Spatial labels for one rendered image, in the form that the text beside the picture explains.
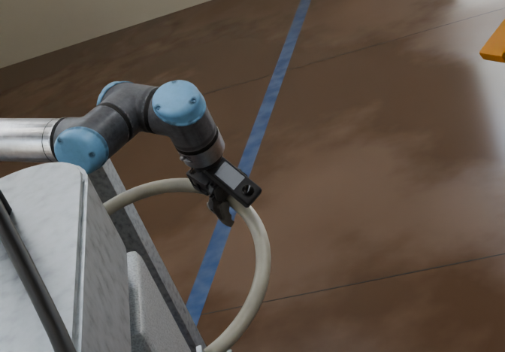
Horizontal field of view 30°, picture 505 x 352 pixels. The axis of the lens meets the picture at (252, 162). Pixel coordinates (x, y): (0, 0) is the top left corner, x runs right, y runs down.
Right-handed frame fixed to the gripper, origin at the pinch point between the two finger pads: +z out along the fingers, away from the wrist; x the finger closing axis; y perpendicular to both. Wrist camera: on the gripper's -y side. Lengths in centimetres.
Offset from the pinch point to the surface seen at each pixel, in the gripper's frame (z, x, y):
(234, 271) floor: 184, -40, 119
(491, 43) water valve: -109, 19, -87
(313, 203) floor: 195, -93, 121
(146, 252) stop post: 102, -5, 96
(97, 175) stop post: 71, -10, 109
